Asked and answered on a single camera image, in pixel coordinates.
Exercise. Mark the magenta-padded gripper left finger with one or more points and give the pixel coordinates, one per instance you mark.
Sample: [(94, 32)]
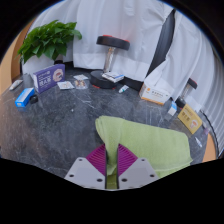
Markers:
[(88, 171)]

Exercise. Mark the small white sachet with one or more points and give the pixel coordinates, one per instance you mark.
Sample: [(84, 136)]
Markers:
[(80, 77)]

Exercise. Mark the small white and blue tube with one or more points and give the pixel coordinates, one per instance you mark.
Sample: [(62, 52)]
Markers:
[(198, 142)]

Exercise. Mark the green potted plant white pot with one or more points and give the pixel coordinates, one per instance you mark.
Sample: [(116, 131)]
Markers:
[(46, 40)]

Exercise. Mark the white and orange box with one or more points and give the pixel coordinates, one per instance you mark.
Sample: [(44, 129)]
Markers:
[(155, 93)]

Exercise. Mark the small black object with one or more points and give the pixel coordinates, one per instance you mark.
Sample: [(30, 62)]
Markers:
[(33, 99)]

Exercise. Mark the green towel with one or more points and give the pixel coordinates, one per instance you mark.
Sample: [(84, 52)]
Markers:
[(150, 140)]

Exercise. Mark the white curtain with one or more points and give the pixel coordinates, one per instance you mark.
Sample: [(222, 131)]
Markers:
[(116, 23), (193, 50)]

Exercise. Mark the white and blue flat box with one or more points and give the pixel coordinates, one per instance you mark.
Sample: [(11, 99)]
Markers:
[(113, 77)]

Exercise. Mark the flat white packet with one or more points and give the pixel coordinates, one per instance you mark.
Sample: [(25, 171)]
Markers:
[(15, 85)]

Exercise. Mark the clear sachet with brown contents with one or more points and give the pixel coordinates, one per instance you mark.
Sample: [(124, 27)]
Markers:
[(80, 84)]

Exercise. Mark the yellow cardboard box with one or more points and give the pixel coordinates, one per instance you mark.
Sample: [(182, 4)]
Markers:
[(190, 119)]

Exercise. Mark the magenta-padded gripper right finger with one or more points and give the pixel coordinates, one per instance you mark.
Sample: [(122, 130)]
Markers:
[(136, 171)]

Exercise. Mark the small white and blue carton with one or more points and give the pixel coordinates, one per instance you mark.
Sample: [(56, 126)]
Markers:
[(172, 109)]

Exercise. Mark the purple cardboard box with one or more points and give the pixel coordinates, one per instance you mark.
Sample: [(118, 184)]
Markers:
[(48, 78)]

